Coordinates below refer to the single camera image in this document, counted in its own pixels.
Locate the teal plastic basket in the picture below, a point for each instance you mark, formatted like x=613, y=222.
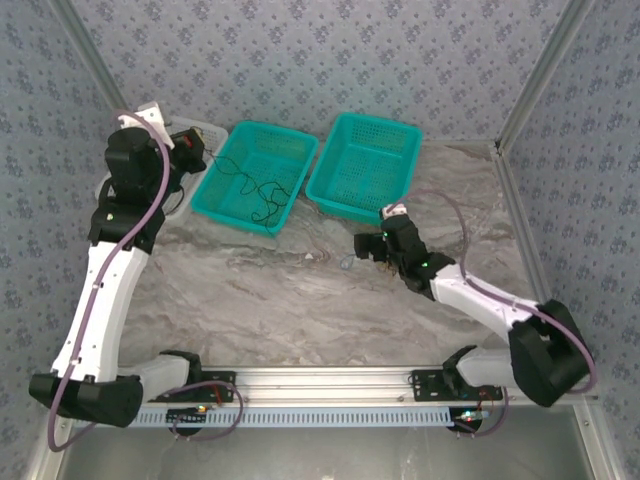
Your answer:
x=240, y=145
x=370, y=160

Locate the grey metal panel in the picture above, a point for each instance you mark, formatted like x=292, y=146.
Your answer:
x=325, y=455

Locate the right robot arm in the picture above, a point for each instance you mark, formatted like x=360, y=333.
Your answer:
x=480, y=300

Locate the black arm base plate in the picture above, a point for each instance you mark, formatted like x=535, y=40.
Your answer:
x=226, y=376
x=425, y=387

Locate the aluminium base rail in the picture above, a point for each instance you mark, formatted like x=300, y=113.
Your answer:
x=325, y=382

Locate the white plastic basket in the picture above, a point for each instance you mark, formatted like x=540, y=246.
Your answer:
x=210, y=131

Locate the aluminium table side rail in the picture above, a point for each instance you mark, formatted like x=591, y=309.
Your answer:
x=522, y=225

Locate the aluminium frame post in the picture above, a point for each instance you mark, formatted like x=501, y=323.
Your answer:
x=546, y=65
x=90, y=50

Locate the small black circuit board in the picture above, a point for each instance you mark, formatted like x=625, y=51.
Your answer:
x=187, y=416
x=470, y=417

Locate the aluminium frame leg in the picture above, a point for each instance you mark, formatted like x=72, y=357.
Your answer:
x=37, y=465
x=600, y=445

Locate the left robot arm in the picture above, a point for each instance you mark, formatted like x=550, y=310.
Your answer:
x=105, y=300

